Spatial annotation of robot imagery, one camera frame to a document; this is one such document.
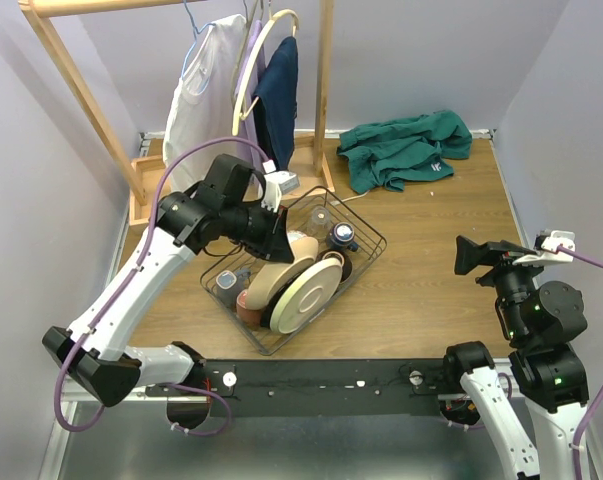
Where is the red white patterned bowl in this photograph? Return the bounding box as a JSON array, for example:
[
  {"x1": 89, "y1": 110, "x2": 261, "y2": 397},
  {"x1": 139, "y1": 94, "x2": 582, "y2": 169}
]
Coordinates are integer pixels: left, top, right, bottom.
[{"x1": 287, "y1": 230, "x2": 307, "y2": 245}]

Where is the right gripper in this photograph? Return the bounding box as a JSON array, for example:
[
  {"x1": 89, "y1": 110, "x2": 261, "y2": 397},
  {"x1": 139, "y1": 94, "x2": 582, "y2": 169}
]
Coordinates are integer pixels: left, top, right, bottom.
[{"x1": 454, "y1": 232, "x2": 555, "y2": 341}]

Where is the dark red rimmed plate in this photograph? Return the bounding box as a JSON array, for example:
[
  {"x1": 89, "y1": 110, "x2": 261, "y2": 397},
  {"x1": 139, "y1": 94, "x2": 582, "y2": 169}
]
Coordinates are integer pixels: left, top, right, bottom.
[{"x1": 260, "y1": 280, "x2": 309, "y2": 334}]

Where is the cream round plate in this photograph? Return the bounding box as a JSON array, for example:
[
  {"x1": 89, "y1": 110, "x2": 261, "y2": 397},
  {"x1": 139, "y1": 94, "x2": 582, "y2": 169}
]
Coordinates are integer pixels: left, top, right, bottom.
[{"x1": 269, "y1": 258, "x2": 342, "y2": 334}]

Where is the wooden clothes rack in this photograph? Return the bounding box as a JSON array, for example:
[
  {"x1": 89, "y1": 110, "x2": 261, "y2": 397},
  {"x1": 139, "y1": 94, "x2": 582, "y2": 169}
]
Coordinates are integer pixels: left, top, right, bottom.
[{"x1": 18, "y1": 1, "x2": 335, "y2": 232}]

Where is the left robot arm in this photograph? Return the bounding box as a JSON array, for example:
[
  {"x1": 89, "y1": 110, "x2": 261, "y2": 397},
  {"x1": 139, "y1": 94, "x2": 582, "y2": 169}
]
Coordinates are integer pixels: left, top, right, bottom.
[{"x1": 42, "y1": 154, "x2": 294, "y2": 407}]

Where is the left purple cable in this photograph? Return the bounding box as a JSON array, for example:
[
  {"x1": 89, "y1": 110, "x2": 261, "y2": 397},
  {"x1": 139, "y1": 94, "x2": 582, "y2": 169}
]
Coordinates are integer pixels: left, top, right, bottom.
[{"x1": 53, "y1": 137, "x2": 272, "y2": 433}]

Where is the blue wire hanger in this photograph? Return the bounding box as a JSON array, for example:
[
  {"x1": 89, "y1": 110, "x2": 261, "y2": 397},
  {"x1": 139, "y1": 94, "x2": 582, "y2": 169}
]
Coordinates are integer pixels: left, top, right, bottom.
[{"x1": 180, "y1": 0, "x2": 216, "y2": 96}]

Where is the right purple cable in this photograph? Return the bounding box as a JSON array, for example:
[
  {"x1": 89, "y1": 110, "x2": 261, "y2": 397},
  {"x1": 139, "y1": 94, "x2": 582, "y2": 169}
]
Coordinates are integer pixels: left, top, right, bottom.
[{"x1": 555, "y1": 244, "x2": 603, "y2": 480}]

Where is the dark brown bowl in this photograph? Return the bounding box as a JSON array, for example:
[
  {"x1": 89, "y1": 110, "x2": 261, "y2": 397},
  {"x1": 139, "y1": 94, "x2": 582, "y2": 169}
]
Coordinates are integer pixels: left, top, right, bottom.
[{"x1": 318, "y1": 249, "x2": 353, "y2": 283}]

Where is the dark blue teacup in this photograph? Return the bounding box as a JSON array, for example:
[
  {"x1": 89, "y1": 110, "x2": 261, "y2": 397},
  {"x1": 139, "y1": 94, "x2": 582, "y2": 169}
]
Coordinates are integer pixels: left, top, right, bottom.
[{"x1": 326, "y1": 222, "x2": 359, "y2": 252}]

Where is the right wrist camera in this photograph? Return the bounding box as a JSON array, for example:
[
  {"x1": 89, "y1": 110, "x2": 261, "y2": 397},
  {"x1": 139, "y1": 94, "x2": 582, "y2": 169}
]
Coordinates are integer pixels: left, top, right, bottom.
[{"x1": 513, "y1": 230, "x2": 575, "y2": 267}]

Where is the navy blue garment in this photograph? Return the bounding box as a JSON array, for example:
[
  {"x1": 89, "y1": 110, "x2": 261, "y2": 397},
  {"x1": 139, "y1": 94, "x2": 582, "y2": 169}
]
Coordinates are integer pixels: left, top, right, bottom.
[{"x1": 252, "y1": 36, "x2": 299, "y2": 171}]

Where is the purple cable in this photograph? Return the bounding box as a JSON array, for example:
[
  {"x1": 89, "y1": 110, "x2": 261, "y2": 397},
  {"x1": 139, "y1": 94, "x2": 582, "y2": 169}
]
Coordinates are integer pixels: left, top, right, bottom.
[
  {"x1": 53, "y1": 137, "x2": 272, "y2": 433},
  {"x1": 555, "y1": 244, "x2": 603, "y2": 480}
]

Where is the green crumpled garment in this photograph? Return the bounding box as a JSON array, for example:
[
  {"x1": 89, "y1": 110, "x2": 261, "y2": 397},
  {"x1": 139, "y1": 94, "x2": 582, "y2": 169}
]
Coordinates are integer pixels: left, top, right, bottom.
[{"x1": 336, "y1": 110, "x2": 473, "y2": 194}]

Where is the clear glass cup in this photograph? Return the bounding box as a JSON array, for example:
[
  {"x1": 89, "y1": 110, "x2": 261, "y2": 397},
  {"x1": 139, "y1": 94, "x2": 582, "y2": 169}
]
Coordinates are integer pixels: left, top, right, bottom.
[{"x1": 305, "y1": 205, "x2": 332, "y2": 242}]

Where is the grey blue mug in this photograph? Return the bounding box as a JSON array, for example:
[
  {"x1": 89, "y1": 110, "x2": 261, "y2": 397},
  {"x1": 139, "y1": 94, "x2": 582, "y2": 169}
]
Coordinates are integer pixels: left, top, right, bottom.
[{"x1": 215, "y1": 268, "x2": 251, "y2": 309}]

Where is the white tank top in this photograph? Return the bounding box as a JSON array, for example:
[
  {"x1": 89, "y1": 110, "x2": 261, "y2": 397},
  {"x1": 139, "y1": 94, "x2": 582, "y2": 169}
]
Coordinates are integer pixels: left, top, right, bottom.
[{"x1": 162, "y1": 14, "x2": 246, "y2": 167}]

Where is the beige bird plate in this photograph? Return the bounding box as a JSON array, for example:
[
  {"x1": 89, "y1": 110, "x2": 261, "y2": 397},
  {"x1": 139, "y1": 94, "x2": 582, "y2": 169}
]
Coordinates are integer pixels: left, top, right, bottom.
[{"x1": 246, "y1": 236, "x2": 319, "y2": 309}]

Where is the black wire dish rack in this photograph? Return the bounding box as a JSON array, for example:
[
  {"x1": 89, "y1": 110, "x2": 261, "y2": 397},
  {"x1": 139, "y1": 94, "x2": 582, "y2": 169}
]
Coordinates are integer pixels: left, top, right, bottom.
[{"x1": 200, "y1": 187, "x2": 387, "y2": 356}]

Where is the lavender garment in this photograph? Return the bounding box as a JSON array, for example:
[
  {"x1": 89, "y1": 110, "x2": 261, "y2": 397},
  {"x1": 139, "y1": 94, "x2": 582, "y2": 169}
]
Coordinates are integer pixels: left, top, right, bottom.
[{"x1": 233, "y1": 19, "x2": 273, "y2": 195}]

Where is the pink ceramic mug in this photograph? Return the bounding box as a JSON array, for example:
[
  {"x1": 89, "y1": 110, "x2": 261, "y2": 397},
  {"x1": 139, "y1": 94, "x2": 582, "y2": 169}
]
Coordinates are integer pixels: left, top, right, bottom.
[{"x1": 235, "y1": 289, "x2": 263, "y2": 329}]

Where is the black base bar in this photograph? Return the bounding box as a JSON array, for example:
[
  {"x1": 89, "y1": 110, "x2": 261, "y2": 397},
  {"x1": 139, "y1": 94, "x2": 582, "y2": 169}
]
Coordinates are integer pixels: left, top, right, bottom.
[{"x1": 145, "y1": 357, "x2": 472, "y2": 421}]

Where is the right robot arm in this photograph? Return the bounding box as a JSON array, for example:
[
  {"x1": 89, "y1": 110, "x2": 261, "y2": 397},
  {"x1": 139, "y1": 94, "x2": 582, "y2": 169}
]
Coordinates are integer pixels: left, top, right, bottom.
[{"x1": 440, "y1": 230, "x2": 591, "y2": 479}]

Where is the wooden hanger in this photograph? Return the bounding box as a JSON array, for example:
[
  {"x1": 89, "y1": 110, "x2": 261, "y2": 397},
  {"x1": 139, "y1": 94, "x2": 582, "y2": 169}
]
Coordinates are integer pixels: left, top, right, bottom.
[{"x1": 232, "y1": 9, "x2": 299, "y2": 136}]

